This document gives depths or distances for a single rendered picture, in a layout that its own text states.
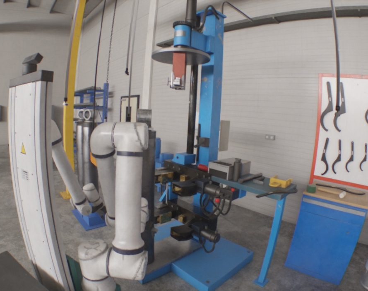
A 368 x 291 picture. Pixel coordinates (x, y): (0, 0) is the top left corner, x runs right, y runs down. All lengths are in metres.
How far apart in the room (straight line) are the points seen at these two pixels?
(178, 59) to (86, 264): 1.66
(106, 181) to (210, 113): 1.54
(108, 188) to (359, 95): 3.20
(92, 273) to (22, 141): 0.69
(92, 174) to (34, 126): 2.25
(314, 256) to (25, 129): 2.66
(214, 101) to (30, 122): 1.88
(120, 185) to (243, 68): 3.49
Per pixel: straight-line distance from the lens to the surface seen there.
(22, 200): 1.20
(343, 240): 2.49
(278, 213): 2.05
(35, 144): 0.93
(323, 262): 2.64
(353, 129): 3.39
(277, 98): 3.72
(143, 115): 1.85
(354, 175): 3.45
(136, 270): 1.05
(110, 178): 1.11
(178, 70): 1.95
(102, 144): 0.98
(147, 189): 1.93
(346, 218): 2.39
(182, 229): 2.22
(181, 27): 2.25
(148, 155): 1.86
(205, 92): 2.43
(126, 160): 0.93
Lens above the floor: 1.62
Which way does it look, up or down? 8 degrees down
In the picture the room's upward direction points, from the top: 3 degrees clockwise
